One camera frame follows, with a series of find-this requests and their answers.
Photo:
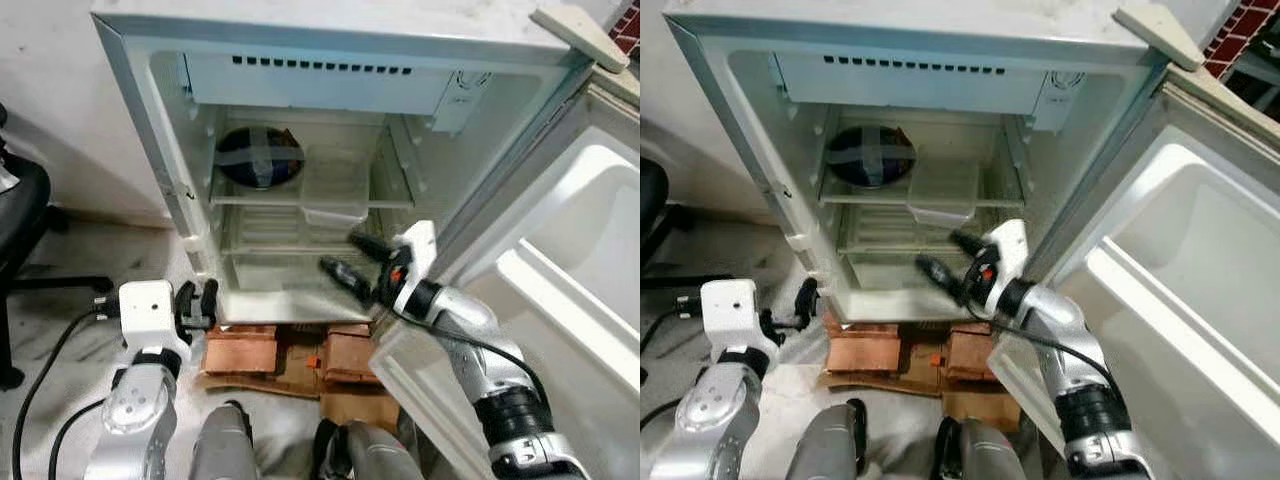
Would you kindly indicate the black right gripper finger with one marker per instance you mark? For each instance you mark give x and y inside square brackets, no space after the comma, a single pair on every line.
[942,279]
[968,246]
[345,280]
[370,247]

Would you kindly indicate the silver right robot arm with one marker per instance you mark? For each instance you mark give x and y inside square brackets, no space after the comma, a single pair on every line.
[480,340]
[1070,330]

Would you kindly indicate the white-lined fridge door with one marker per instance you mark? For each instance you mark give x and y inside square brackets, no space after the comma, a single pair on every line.
[1180,330]
[560,330]

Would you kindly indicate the grey mini fridge body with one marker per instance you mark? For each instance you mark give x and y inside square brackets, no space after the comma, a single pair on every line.
[900,20]
[300,20]

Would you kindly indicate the beige fridge hinge cover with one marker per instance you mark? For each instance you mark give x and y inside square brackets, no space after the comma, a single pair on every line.
[578,35]
[1158,33]

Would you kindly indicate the red clay brick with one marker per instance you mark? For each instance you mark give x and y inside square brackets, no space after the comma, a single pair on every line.
[970,355]
[352,355]
[240,350]
[862,350]

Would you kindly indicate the clear plastic container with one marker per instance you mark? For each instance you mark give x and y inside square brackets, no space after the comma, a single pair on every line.
[943,195]
[335,190]

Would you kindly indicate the brown cardboard sheet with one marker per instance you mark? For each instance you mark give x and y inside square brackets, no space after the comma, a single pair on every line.
[920,385]
[300,385]

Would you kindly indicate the grey left robot leg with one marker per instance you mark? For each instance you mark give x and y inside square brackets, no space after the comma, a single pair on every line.
[835,445]
[225,445]

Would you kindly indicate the grey robot leg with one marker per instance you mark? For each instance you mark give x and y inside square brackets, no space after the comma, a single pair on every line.
[375,455]
[985,455]
[225,445]
[835,445]

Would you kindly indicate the white vented freezer panel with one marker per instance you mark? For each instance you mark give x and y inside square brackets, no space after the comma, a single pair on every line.
[320,88]
[910,88]

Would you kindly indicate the grey right robot leg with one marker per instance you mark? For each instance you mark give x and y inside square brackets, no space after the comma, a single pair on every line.
[985,455]
[375,455]

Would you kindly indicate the black office chair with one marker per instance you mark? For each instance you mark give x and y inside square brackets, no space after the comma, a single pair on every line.
[22,215]

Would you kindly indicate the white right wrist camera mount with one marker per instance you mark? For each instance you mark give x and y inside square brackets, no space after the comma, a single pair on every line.
[1010,248]
[418,250]

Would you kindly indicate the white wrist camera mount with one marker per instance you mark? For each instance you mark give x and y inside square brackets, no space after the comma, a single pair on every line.
[1010,248]
[148,312]
[730,312]
[418,250]

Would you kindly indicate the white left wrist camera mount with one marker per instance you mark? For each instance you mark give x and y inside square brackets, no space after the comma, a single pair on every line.
[148,312]
[730,312]

